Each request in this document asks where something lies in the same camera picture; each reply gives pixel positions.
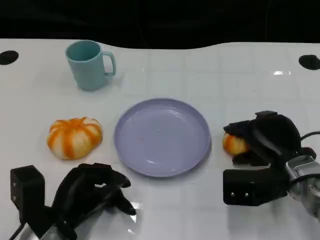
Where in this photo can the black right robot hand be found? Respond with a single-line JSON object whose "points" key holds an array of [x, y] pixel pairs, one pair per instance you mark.
{"points": [[272, 135]]}

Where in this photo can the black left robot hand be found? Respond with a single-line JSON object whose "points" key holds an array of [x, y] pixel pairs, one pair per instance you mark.
{"points": [[82, 187]]}

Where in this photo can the orange white toy bread roll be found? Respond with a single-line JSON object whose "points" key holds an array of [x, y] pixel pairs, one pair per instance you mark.
{"points": [[235, 146], [75, 138]]}

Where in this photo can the black table grommet hole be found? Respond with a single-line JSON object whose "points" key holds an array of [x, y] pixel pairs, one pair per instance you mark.
{"points": [[310, 62], [8, 58]]}

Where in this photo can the lilac plate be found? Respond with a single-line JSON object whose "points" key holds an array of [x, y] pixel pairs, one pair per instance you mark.
{"points": [[162, 137]]}

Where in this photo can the pale green mug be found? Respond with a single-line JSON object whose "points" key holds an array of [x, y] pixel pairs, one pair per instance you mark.
{"points": [[86, 67]]}

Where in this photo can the black backdrop curtain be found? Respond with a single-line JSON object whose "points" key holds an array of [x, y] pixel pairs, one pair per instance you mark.
{"points": [[160, 20]]}

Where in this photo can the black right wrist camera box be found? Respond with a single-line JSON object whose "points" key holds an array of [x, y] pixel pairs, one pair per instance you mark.
{"points": [[252, 187]]}

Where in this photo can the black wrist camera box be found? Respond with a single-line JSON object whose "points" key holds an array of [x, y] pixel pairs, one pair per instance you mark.
{"points": [[252, 187], [26, 190]]}

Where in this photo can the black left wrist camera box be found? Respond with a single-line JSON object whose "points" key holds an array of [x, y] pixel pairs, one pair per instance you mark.
{"points": [[26, 190]]}

